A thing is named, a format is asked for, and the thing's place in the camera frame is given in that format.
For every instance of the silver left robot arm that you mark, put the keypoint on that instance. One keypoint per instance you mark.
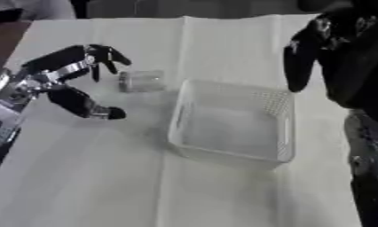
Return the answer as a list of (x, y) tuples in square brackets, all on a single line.
[(4, 112)]

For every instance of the clear glass jar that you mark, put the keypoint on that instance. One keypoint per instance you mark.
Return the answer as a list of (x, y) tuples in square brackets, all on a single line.
[(141, 81)]

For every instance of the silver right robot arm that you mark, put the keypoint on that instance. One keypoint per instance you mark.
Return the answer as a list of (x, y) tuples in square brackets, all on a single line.
[(370, 165)]

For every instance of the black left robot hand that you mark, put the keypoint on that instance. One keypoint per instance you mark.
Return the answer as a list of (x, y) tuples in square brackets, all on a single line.
[(68, 99)]

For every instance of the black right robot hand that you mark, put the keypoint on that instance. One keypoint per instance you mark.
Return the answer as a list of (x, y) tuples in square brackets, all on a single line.
[(347, 53)]

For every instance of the white plastic basket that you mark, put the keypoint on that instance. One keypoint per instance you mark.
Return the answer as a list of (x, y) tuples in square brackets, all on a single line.
[(233, 124)]

